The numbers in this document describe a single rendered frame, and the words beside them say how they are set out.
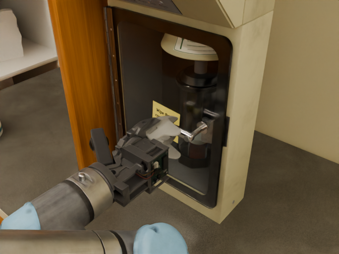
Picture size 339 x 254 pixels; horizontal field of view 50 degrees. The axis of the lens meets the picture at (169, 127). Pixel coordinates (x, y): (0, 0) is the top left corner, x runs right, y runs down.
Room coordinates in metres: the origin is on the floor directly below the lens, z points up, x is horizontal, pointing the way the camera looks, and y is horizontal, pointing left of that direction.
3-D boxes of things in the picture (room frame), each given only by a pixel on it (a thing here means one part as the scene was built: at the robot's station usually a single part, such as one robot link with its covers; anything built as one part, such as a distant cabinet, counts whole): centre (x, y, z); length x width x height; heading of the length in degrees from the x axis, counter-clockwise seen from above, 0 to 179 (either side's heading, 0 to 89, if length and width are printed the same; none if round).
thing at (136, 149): (0.46, 0.07, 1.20); 0.12 x 0.09 x 0.08; 140
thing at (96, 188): (0.41, 0.12, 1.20); 0.08 x 0.05 x 0.08; 50
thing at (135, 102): (0.66, 0.01, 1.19); 0.30 x 0.01 x 0.40; 49
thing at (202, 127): (0.59, -0.02, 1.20); 0.10 x 0.05 x 0.03; 49
